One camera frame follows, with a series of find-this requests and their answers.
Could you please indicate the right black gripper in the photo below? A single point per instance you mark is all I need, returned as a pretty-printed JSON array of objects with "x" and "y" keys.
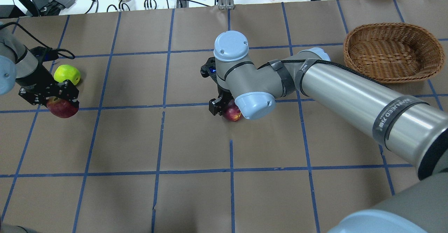
[{"x": 216, "y": 106}]

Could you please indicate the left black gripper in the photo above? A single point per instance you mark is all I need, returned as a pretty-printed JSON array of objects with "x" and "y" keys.
[{"x": 37, "y": 82}]

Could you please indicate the dark red apple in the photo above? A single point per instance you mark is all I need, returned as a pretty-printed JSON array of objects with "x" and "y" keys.
[{"x": 232, "y": 112}]

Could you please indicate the red yellow apple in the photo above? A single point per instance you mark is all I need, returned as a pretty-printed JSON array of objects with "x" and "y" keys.
[{"x": 62, "y": 108}]

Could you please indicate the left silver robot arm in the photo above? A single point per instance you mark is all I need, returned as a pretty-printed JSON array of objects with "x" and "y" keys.
[{"x": 23, "y": 66}]

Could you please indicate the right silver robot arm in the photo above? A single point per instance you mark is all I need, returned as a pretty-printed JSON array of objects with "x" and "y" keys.
[{"x": 405, "y": 125}]

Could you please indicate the woven wicker basket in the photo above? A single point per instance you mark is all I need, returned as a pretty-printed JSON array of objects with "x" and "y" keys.
[{"x": 392, "y": 53}]

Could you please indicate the green apple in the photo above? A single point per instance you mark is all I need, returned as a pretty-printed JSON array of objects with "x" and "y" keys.
[{"x": 67, "y": 72}]

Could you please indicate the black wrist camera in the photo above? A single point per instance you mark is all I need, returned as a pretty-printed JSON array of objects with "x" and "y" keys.
[{"x": 209, "y": 69}]

